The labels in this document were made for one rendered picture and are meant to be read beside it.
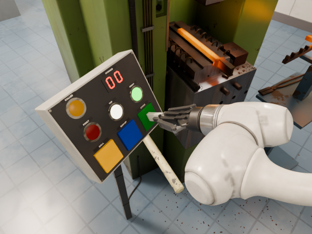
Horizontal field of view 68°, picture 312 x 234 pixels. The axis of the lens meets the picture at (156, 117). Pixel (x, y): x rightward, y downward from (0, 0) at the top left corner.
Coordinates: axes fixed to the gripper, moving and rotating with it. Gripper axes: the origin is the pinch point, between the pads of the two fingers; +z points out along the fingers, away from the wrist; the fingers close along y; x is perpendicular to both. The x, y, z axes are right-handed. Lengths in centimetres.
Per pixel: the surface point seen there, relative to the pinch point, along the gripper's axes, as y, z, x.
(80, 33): 28, 64, 32
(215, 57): 46.4, 1.3, -1.3
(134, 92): -0.6, 3.4, 10.4
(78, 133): -23.7, 3.8, 12.0
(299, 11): 331, 40, -71
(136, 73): 3.7, 3.8, 15.1
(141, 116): -2.9, 3.5, 2.1
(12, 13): 111, 347, 89
